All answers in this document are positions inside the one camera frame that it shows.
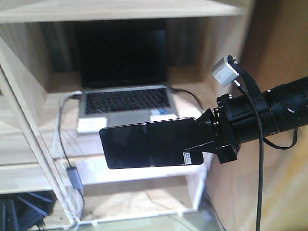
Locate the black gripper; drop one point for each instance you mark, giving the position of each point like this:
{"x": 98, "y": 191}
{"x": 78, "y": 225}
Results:
{"x": 237, "y": 125}

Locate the black smartphone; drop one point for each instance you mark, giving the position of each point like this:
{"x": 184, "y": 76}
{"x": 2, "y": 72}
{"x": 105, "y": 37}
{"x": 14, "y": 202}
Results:
{"x": 153, "y": 144}

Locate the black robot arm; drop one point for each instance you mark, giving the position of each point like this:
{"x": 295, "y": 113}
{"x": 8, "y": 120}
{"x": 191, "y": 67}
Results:
{"x": 281, "y": 108}

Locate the grey laptop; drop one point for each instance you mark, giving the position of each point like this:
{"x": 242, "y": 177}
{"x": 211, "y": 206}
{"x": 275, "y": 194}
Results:
{"x": 123, "y": 71}

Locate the light wooden shelf unit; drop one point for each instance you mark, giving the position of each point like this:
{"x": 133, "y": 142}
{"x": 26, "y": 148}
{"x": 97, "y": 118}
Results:
{"x": 31, "y": 158}

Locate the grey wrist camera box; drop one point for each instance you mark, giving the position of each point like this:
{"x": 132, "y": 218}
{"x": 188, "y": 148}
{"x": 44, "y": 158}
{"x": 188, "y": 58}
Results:
{"x": 223, "y": 72}

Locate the grey cable adapter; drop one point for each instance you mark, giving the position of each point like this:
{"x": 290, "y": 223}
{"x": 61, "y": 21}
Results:
{"x": 74, "y": 178}

